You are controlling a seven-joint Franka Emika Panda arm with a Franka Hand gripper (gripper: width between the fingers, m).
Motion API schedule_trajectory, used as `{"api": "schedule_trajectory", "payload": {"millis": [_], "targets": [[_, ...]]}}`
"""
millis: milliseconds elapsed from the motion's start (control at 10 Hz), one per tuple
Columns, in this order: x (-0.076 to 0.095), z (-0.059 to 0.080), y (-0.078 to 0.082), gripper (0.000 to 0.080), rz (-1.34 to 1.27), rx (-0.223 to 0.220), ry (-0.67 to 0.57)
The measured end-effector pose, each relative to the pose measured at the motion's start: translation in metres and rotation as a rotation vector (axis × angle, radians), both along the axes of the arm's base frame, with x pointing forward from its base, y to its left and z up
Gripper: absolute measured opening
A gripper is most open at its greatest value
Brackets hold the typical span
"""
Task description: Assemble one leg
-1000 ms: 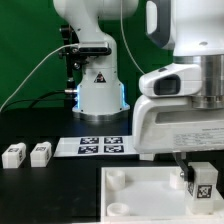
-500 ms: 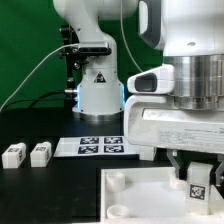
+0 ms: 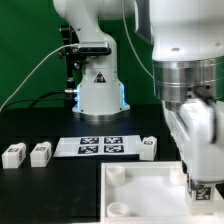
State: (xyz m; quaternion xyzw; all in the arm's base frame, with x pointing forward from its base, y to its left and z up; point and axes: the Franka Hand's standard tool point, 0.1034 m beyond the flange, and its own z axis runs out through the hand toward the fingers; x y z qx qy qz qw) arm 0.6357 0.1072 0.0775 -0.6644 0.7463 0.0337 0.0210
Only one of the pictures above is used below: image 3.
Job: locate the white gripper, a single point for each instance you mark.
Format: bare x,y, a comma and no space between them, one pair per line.
201,149

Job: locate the black camera on stand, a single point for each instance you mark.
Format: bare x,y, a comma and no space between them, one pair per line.
76,53

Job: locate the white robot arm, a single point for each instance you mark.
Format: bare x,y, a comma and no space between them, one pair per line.
188,70

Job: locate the white square tabletop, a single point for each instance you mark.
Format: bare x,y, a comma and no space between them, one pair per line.
150,193

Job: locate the white sheet with AprilTags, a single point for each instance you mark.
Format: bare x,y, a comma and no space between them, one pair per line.
97,145

